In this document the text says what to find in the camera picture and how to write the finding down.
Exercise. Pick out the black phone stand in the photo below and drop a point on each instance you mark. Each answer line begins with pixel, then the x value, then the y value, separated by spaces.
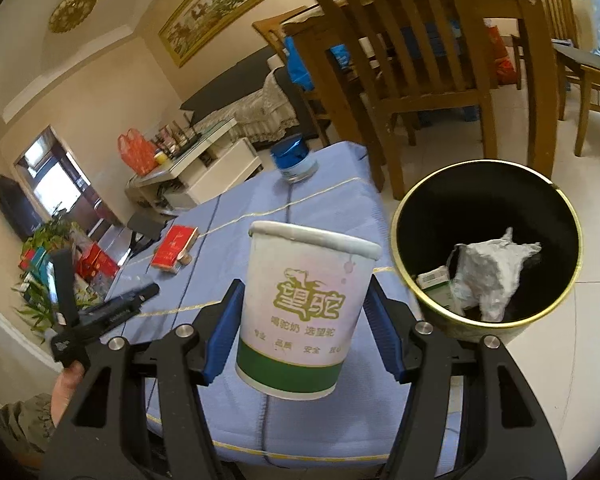
pixel 147 225

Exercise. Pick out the small yellow jar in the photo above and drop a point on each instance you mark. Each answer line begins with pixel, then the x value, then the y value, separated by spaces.
pixel 161 159

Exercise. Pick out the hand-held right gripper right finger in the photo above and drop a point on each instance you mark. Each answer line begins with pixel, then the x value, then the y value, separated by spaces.
pixel 385 330

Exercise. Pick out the person's left forearm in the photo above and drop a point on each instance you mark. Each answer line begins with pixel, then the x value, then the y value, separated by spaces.
pixel 20 422

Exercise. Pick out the gold ceiling medallion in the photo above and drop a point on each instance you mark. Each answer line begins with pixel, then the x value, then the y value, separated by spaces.
pixel 72 10

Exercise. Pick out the green leafy potted plant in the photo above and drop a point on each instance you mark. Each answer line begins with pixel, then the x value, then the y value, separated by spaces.
pixel 47 232

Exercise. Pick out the wooden dining table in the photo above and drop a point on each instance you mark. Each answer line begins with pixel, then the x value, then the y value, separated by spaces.
pixel 535 85

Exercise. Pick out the blue shopping bag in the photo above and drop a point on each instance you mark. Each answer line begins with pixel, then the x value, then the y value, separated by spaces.
pixel 295 67

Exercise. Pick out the beige patterned sofa cover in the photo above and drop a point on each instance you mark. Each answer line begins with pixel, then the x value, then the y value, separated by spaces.
pixel 260 110

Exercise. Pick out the white green paper cup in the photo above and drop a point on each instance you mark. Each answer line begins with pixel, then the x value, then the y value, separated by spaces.
pixel 300 320

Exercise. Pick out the white coffee table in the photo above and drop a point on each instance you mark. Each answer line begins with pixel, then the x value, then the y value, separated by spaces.
pixel 215 175

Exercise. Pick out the dark grey sofa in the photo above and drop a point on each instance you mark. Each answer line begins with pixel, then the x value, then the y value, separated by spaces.
pixel 220 85

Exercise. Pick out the blue striped tablecloth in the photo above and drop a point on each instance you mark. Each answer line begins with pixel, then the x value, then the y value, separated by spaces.
pixel 260 200

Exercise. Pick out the red cigarette pack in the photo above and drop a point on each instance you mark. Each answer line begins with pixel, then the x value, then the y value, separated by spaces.
pixel 172 247

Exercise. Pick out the white green medicine box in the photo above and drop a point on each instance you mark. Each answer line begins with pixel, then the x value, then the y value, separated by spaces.
pixel 437 287

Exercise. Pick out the white plastic bag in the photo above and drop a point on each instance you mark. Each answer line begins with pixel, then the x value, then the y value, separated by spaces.
pixel 490 275

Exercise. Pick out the blue lid white jar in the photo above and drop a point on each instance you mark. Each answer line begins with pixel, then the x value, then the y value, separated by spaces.
pixel 292 152

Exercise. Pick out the black gold-rimmed trash bin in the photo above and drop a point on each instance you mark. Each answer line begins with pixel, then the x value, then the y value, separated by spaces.
pixel 480 195

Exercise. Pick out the orange plastic bag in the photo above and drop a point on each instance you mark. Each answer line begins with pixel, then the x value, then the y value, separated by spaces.
pixel 137 152

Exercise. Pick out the green bamboo plant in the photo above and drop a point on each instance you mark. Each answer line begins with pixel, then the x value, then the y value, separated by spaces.
pixel 35 310

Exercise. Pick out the person's left hand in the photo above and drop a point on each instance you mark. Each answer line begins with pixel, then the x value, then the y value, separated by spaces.
pixel 66 390

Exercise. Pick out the black television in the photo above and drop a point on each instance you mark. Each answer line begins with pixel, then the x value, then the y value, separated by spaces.
pixel 15 202

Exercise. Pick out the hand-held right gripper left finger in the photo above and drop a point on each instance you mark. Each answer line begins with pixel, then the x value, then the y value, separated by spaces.
pixel 222 335

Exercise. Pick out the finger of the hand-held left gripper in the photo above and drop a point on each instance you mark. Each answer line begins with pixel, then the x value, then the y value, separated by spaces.
pixel 120 305
pixel 65 285

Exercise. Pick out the blue gift box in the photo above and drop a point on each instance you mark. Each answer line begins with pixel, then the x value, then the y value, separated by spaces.
pixel 40 260

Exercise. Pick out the red bag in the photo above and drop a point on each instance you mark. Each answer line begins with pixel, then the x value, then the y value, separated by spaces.
pixel 502 57

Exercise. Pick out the framed horse painting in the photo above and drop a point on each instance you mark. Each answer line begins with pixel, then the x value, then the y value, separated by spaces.
pixel 210 7

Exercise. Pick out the red gift boxes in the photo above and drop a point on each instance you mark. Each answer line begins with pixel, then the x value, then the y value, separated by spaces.
pixel 97 262

